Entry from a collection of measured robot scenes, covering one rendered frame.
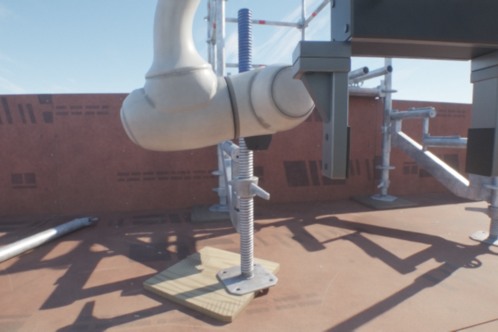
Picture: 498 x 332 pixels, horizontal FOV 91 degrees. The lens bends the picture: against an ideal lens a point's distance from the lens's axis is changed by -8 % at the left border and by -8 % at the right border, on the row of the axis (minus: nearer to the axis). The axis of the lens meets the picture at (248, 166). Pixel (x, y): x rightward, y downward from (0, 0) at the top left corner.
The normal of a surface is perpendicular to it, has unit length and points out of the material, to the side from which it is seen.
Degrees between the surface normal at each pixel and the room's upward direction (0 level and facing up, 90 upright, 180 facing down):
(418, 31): 90
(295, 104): 103
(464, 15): 90
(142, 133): 118
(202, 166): 90
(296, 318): 0
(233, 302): 0
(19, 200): 90
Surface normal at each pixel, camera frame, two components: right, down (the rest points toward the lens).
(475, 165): -1.00, 0.01
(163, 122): 0.14, 0.32
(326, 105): 0.01, 0.11
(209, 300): 0.00, -0.99
